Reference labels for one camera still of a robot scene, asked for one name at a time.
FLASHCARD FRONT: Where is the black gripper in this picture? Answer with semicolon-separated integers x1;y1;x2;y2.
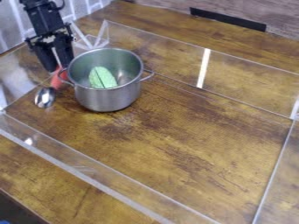
23;5;74;73

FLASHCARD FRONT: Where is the stainless steel pot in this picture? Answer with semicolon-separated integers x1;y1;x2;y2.
59;48;155;112

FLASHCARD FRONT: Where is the pink handled metal spoon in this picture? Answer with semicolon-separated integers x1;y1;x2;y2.
34;66;68;109

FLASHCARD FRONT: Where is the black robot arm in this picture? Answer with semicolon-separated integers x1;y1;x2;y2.
20;0;74;73

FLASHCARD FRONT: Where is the green bumpy toy gourd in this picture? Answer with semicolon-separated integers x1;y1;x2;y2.
88;66;118;88

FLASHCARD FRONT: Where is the black strip on table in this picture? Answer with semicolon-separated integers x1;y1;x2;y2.
190;7;267;32

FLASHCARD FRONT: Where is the clear acrylic corner bracket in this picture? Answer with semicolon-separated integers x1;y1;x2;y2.
71;21;110;51

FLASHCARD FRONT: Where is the clear acrylic tray enclosure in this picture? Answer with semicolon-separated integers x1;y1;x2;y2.
0;21;299;224

